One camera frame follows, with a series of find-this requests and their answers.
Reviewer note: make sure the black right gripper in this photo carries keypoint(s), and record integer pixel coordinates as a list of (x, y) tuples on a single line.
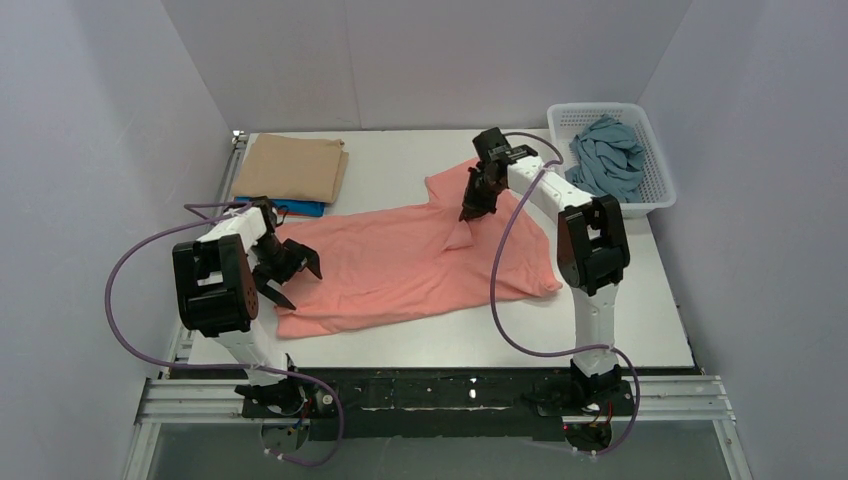
[(481, 183)]

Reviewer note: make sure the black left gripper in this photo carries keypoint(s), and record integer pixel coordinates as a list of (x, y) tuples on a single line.
[(284, 263)]

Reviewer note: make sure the pink t-shirt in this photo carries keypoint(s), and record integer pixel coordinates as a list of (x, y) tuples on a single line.
[(408, 263)]

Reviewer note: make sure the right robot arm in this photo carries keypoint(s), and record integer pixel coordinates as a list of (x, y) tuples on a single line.
[(592, 253)]

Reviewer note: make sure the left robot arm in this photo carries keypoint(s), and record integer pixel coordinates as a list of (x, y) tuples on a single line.
[(221, 277)]

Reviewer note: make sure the blue folded t-shirt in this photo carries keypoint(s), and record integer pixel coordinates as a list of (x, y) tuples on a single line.
[(289, 207)]

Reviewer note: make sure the tan folded t-shirt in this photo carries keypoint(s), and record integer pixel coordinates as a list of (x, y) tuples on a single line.
[(288, 168)]

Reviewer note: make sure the teal crumpled t-shirt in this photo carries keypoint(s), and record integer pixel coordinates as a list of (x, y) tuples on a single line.
[(610, 160)]

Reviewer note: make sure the white plastic basket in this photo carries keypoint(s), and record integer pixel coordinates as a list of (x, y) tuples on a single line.
[(569, 119)]

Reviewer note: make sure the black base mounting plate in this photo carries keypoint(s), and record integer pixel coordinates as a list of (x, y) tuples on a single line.
[(359, 403)]

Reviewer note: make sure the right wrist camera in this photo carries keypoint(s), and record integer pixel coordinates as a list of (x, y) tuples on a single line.
[(492, 147)]

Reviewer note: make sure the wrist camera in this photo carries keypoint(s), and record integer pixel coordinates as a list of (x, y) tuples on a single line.
[(492, 147), (268, 208)]

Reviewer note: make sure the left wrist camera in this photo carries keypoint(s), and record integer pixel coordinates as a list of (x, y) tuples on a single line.
[(268, 208)]

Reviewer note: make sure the aluminium frame rail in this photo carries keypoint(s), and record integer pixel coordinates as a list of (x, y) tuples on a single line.
[(214, 401)]

